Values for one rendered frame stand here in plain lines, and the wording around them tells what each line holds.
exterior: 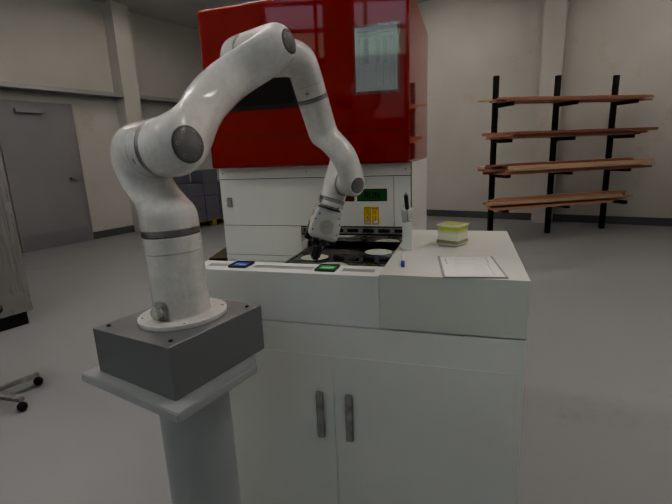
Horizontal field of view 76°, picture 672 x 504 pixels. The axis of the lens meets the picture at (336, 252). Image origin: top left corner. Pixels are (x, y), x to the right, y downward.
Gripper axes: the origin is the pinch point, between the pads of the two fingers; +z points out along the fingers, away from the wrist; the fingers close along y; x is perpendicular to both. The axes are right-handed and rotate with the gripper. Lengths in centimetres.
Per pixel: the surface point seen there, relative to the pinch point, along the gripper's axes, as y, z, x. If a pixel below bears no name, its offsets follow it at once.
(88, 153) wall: -198, 23, 684
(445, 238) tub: 34.0, -16.8, -16.9
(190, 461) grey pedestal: -29, 46, -43
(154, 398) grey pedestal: -40, 28, -50
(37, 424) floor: -82, 131, 97
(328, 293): -3.3, 5.6, -29.1
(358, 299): 3.4, 4.4, -33.7
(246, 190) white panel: -20, -12, 54
